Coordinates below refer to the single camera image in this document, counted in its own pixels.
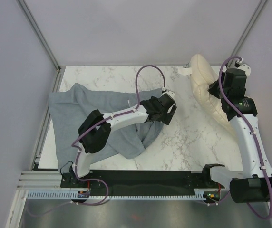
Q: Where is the blue denim pillowcase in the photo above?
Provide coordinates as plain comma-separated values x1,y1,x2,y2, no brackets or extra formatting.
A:
49,83,164,169

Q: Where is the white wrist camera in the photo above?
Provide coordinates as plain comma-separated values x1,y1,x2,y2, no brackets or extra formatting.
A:
234,58,251,76
162,87,175,99

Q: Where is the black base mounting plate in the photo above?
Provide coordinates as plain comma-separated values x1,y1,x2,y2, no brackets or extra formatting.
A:
60,168,224,197

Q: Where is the right aluminium corner post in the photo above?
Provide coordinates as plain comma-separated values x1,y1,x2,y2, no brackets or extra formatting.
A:
229,0,269,57

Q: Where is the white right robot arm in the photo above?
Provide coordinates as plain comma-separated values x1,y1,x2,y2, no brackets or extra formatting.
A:
201,68,272,203

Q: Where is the white slotted cable duct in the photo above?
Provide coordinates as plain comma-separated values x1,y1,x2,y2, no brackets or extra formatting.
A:
28,189,204,200

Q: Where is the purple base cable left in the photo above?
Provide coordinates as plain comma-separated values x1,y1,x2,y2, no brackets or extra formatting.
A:
28,178,110,217

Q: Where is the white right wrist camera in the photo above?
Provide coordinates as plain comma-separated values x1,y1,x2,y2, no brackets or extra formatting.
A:
234,58,251,76

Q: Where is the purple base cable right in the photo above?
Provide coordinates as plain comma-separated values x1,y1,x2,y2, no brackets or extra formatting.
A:
197,182,232,206

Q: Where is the cream white pillow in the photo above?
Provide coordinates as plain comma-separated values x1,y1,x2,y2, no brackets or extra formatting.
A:
178,54,237,141

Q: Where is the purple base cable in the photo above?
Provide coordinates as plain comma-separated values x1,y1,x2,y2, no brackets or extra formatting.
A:
28,178,110,217
197,182,232,206

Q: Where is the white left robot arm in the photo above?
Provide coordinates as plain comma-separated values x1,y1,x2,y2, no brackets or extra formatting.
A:
71,90,177,187

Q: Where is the shiny metal front sheet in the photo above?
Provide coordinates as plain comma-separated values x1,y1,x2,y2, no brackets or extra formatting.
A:
20,198,272,228

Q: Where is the left aluminium corner post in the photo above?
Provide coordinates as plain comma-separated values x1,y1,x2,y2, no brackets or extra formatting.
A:
16,0,61,72

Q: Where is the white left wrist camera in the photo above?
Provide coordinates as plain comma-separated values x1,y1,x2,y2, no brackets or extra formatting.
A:
162,87,175,99

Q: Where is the aluminium corner post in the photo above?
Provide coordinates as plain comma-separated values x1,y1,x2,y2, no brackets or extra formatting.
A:
16,0,61,72
229,0,269,57

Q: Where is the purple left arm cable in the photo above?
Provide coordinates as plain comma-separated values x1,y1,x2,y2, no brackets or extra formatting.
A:
71,65,167,181

